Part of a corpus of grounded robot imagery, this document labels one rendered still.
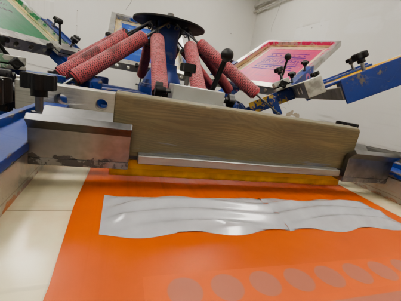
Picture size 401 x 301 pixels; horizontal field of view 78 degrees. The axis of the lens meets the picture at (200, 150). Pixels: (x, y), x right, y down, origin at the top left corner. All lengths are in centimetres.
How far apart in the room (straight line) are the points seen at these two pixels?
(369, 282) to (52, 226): 25
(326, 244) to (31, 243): 25
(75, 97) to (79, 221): 32
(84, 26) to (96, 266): 436
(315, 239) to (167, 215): 15
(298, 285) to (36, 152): 26
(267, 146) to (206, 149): 9
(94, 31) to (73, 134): 421
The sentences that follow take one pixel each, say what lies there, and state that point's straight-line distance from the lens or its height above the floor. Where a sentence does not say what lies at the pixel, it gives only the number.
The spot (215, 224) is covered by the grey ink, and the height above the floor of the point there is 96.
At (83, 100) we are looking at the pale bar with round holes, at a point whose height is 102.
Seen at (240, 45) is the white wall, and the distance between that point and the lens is 491.
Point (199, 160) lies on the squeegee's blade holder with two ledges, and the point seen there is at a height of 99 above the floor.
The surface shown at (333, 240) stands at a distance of 30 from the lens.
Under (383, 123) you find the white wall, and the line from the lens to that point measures 269.
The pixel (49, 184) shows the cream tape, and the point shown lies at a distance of 31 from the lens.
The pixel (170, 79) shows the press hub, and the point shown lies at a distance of 108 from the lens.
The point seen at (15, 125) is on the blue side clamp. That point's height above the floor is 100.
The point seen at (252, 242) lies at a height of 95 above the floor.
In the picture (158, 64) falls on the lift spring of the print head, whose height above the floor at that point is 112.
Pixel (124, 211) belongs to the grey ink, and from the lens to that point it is 24.
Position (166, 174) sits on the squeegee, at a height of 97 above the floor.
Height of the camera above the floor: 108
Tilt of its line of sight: 14 degrees down
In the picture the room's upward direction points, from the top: 10 degrees clockwise
